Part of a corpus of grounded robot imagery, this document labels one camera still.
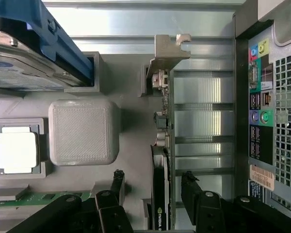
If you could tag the green RAM stick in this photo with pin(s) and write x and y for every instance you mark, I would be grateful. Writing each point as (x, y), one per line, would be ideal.
(43, 197)

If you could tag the silver CPU chip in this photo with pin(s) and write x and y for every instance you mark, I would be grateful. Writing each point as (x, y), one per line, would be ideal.
(15, 150)

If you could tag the black open PC case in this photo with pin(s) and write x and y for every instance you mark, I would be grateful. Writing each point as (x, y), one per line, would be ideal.
(286, 97)

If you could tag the beige service tag sticker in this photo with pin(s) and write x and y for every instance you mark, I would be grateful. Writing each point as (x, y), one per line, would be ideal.
(262, 177)

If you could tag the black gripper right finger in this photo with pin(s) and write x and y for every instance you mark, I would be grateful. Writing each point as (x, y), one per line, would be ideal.
(208, 211)

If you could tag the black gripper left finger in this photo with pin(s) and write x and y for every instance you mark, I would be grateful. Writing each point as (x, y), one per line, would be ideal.
(109, 213)

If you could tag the blue plastic disk caddy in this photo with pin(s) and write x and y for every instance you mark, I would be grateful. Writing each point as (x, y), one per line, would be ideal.
(58, 41)

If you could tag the grey printed parts rack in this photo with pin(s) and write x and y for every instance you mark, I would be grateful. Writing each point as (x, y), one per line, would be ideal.
(85, 133)

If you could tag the hard disk blue label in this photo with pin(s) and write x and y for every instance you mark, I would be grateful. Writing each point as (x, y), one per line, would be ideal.
(17, 70)

